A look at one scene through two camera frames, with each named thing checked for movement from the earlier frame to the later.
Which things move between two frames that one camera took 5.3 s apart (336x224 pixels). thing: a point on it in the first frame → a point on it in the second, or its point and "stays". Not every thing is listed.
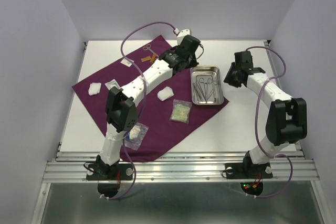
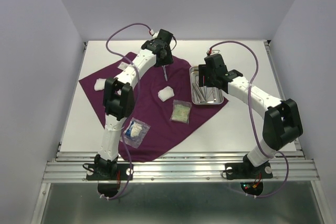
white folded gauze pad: (165, 93) stays
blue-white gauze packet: (134, 137) stays
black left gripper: (192, 63) → (169, 60)
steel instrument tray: (207, 85) stays
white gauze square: (94, 88) → (99, 84)
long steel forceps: (215, 83) stays
